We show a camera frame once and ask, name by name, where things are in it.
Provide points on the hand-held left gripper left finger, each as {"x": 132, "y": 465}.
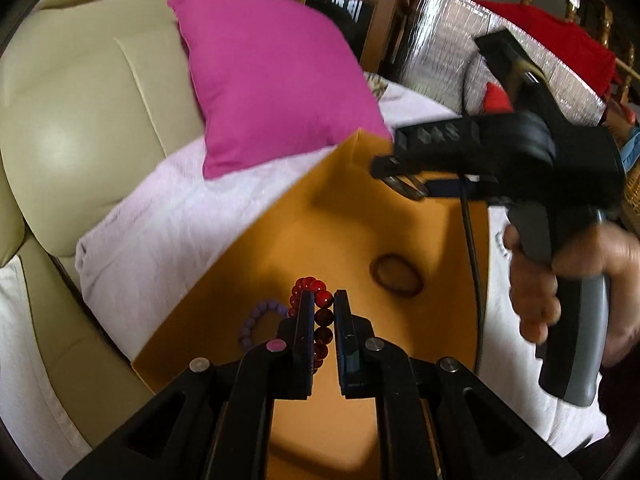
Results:
{"x": 306, "y": 322}

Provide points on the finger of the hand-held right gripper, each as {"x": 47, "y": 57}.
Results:
{"x": 447, "y": 187}
{"x": 435, "y": 139}

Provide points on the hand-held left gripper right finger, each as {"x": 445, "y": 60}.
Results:
{"x": 342, "y": 322}

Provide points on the orange cardboard box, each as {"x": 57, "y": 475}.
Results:
{"x": 345, "y": 240}

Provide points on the person's right hand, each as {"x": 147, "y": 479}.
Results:
{"x": 535, "y": 295}

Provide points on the thin bangle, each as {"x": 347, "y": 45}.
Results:
{"x": 373, "y": 271}

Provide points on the red cushion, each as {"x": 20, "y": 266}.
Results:
{"x": 495, "y": 100}

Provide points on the wicker basket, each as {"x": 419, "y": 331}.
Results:
{"x": 631, "y": 175}

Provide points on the light blue cloth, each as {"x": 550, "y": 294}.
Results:
{"x": 632, "y": 140}

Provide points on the patterned cloth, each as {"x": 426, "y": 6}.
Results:
{"x": 376, "y": 85}

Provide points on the silver foil board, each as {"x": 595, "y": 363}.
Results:
{"x": 440, "y": 35}

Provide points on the wooden cabinet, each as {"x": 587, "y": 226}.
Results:
{"x": 387, "y": 35}

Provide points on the red cloth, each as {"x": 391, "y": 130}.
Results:
{"x": 575, "y": 45}

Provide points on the wooden railing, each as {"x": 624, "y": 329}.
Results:
{"x": 606, "y": 22}

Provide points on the pale pink blanket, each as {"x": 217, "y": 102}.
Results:
{"x": 165, "y": 230}

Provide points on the magenta pillow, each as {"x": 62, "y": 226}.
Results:
{"x": 275, "y": 75}

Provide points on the beige leather sofa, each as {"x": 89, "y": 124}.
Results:
{"x": 75, "y": 135}

